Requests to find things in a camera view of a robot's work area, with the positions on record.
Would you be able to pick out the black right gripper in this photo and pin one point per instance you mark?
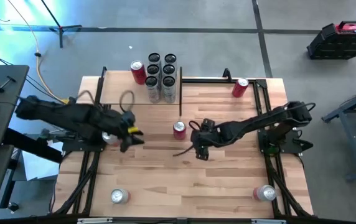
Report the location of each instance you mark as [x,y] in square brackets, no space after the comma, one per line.
[204,133]

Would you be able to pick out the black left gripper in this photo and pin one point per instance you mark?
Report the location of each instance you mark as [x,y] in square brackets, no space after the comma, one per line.
[125,123]

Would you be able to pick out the red and silver soda can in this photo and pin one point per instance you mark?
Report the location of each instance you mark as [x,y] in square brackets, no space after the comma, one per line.
[109,137]

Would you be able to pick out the red Coca-Cola can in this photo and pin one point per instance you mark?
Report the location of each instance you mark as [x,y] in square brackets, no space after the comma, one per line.
[139,74]
[179,130]
[266,193]
[119,196]
[239,88]

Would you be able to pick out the dented Celsius Peach Vibe can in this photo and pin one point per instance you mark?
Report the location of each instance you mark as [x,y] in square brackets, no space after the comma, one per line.
[154,57]

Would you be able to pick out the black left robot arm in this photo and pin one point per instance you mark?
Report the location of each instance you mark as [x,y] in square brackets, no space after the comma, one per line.
[72,116]

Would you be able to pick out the wooden shelf with black legs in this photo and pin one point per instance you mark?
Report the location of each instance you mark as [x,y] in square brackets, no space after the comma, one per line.
[119,84]

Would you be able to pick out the yellow tape tag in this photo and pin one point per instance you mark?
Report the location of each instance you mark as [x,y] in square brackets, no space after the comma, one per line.
[133,130]

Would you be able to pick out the white paper sheets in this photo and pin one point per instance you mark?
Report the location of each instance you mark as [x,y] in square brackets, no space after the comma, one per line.
[38,165]

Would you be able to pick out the black crossbar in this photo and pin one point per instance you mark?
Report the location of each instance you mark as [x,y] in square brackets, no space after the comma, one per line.
[41,221]

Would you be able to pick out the black tripod stand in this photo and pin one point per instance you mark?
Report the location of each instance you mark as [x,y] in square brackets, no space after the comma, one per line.
[60,34]

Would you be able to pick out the black caster wheel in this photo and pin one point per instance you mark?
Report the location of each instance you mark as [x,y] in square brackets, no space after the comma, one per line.
[13,207]

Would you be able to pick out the blue metal workbench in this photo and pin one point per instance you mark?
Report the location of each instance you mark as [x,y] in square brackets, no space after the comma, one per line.
[349,137]

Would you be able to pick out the black toolbox with red lid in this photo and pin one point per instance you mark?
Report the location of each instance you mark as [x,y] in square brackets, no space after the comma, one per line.
[336,43]

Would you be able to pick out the black aluminium table frame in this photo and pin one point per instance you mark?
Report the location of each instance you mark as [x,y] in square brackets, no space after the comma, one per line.
[203,81]

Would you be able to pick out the black rail clamp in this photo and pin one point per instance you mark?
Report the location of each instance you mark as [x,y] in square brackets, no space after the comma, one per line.
[226,74]

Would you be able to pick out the silver mounting bracket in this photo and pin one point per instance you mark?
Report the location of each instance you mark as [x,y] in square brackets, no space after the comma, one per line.
[94,220]
[268,221]

